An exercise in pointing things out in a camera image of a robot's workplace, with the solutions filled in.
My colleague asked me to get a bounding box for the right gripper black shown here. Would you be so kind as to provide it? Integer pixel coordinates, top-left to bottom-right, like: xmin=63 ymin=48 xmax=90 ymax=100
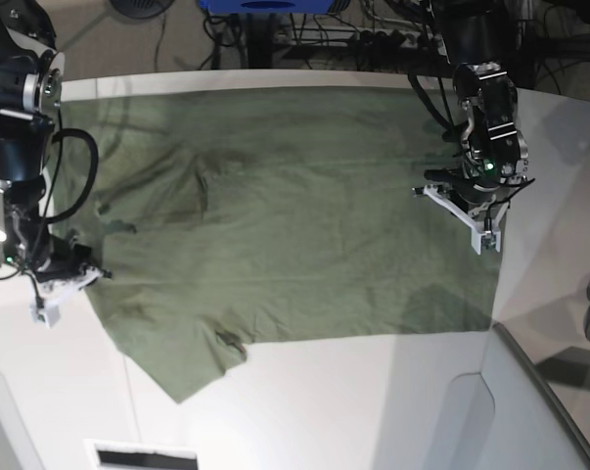
xmin=34 ymin=235 xmax=93 ymax=283

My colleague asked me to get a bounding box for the green t-shirt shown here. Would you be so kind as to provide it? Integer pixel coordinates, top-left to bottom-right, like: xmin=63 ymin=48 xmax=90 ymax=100
xmin=56 ymin=87 xmax=501 ymax=402

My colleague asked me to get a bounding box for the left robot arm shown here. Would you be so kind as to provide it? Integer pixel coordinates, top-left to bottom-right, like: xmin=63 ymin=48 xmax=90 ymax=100
xmin=420 ymin=1 xmax=529 ymax=220

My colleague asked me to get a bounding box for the grey metal stand right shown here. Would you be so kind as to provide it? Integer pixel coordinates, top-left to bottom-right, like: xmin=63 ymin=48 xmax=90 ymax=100
xmin=492 ymin=279 xmax=590 ymax=469

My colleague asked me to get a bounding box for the power strip with red light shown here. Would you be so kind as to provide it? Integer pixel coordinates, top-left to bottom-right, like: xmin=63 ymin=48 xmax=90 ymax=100
xmin=358 ymin=29 xmax=420 ymax=52

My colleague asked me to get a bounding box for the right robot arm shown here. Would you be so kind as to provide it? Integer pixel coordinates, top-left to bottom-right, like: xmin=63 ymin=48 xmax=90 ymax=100
xmin=0 ymin=1 xmax=102 ymax=284

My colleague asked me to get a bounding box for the black table leg post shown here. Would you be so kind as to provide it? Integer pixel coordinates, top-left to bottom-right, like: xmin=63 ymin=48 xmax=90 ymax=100
xmin=245 ymin=14 xmax=277 ymax=70

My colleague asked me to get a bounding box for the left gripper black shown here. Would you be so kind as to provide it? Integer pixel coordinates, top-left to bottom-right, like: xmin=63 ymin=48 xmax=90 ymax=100
xmin=424 ymin=168 xmax=510 ymax=218

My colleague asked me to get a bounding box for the black round fan base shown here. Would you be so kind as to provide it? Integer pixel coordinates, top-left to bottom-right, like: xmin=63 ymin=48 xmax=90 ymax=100
xmin=110 ymin=0 xmax=174 ymax=21

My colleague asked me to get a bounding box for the blue plastic bin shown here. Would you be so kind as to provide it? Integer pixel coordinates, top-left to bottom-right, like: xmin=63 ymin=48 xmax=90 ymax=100
xmin=200 ymin=0 xmax=333 ymax=15

